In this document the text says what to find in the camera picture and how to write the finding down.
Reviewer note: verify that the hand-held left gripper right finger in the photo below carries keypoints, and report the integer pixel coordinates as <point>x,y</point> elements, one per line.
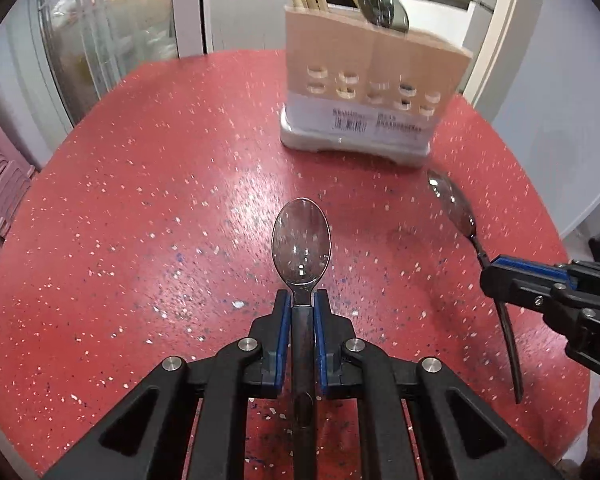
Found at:
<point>322,340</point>

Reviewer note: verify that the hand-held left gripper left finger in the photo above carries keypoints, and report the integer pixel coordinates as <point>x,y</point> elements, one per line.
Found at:
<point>280,340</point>

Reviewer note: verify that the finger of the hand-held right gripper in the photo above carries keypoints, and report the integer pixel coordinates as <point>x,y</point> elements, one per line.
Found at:
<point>515,287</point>
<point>527,266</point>

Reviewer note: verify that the beige cutlery holder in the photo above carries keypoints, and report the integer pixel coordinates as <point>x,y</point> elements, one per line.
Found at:
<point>330,40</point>

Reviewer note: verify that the glass sliding door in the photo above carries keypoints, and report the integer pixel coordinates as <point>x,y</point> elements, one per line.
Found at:
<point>105,35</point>

